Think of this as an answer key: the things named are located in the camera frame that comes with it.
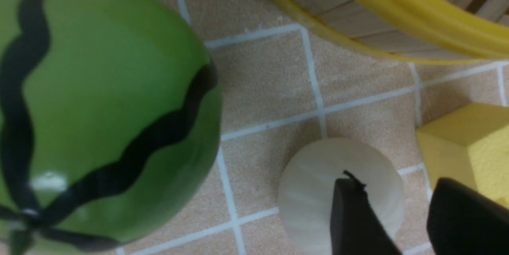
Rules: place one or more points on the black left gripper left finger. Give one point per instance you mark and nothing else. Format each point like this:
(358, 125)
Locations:
(354, 226)

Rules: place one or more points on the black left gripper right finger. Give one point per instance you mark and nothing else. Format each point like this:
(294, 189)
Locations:
(463, 222)

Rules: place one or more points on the cream steamed bun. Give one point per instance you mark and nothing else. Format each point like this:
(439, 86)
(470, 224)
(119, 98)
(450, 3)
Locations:
(305, 192)

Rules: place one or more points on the bamboo steamer tray yellow rim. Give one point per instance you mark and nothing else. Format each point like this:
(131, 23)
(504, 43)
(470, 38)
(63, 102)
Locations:
(436, 32)

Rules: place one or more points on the yellow foam cube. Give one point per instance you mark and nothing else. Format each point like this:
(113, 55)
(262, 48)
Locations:
(470, 145)

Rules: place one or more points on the beige checkered tablecloth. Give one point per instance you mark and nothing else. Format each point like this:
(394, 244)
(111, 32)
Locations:
(283, 88)

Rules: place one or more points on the green toy watermelon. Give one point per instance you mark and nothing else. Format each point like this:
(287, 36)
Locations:
(110, 122)

